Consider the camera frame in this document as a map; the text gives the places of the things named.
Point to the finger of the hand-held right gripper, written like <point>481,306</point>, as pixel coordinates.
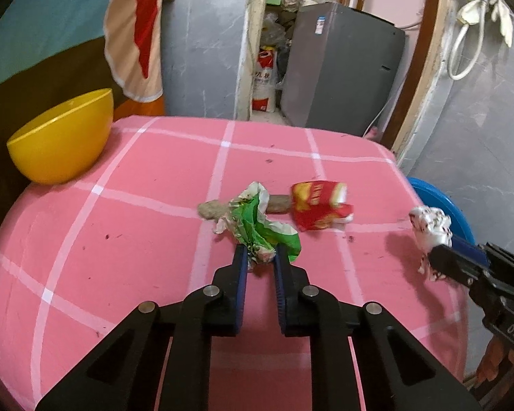
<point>469,250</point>
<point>452,265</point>

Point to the red snack packet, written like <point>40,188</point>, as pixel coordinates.
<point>319,209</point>

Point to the brown peel piece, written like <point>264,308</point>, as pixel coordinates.
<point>212,209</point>
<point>279,204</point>

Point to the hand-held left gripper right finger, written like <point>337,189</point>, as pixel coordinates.
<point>279,291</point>

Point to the yellow bowl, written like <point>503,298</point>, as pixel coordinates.
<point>60,145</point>

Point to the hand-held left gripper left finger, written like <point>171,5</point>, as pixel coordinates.
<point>241,282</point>

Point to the blue brown striped towel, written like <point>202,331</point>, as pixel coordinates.
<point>47,30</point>

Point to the cream rubber gloves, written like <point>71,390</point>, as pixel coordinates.
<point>503,17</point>

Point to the person's right hand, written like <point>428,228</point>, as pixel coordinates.
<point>499,361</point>

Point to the heap of plastic bags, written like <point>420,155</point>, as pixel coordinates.
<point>278,30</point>

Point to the wooden door frame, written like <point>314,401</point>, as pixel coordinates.
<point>424,94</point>

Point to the red cream cloth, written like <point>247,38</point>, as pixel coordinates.
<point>147,21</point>

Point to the green white wrapper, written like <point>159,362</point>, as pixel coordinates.
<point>257,222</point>

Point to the blue bucket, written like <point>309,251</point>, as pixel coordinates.
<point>437,195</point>

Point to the white red rice bag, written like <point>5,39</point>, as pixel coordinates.
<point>264,81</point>

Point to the white patterned wrapper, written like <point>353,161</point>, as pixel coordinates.
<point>430,227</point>

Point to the grey washing machine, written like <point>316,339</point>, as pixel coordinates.
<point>338,72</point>

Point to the pink checked tablecloth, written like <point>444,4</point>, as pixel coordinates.
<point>154,231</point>

